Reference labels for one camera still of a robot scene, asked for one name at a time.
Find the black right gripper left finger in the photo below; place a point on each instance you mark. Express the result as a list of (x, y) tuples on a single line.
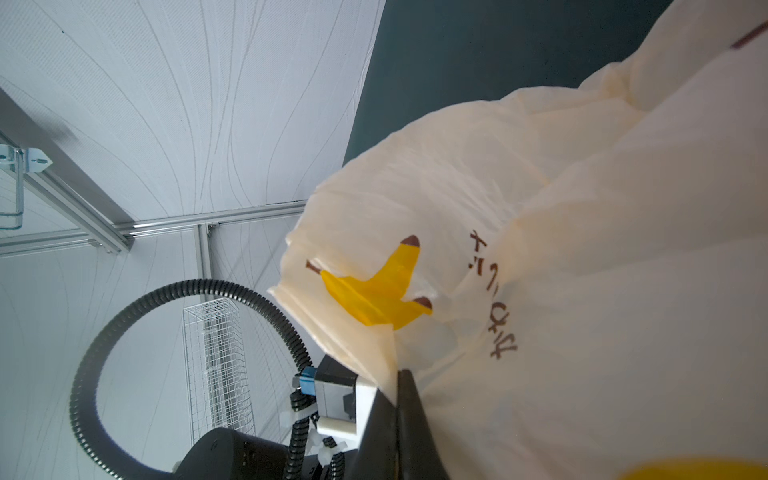
[(376, 457)]

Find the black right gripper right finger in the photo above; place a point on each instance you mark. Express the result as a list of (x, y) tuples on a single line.
[(417, 452)]

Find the cream banana-print plastic bag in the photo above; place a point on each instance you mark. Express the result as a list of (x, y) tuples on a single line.
[(576, 277)]

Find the orange toy fruit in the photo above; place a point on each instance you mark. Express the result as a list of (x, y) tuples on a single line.
[(699, 469)]

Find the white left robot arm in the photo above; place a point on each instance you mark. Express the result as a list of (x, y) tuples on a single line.
[(224, 453)]

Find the aluminium top crossbar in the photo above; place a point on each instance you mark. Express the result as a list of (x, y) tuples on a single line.
[(64, 185)]

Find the metal U-bolt hook left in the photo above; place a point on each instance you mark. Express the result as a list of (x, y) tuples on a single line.
[(17, 163)]

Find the white wire basket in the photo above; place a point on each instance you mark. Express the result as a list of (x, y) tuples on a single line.
[(217, 381)]

